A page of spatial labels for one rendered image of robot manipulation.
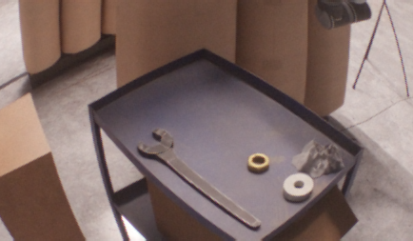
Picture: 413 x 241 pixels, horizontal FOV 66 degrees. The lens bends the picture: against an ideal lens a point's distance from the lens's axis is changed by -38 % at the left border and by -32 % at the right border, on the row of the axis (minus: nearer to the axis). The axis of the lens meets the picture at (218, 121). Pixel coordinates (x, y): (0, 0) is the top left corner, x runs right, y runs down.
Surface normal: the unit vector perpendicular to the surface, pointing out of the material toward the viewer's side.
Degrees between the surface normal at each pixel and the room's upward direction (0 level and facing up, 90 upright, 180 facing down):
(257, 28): 90
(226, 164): 0
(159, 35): 90
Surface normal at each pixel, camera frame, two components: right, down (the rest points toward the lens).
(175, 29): 0.21, 0.59
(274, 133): 0.02, -0.80
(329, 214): 0.31, -0.52
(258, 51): -0.09, 0.60
